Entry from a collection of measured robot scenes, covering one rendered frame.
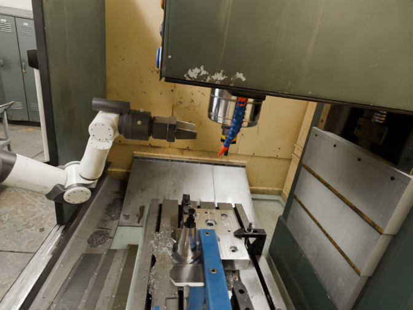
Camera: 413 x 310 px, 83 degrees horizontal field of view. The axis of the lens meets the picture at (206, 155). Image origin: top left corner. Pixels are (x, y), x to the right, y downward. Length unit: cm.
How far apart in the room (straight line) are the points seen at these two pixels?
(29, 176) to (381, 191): 100
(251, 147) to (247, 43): 156
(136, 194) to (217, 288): 125
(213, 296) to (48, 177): 59
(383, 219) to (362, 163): 18
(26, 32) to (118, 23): 365
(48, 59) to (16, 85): 441
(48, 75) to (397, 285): 131
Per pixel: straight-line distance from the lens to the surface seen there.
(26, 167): 83
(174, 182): 174
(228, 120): 66
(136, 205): 163
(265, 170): 204
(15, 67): 543
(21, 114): 558
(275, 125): 192
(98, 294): 111
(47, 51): 108
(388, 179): 83
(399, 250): 89
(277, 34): 40
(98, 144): 78
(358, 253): 93
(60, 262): 135
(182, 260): 54
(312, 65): 43
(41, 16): 108
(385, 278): 93
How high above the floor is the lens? 161
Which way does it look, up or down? 21 degrees down
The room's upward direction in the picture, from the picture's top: 9 degrees clockwise
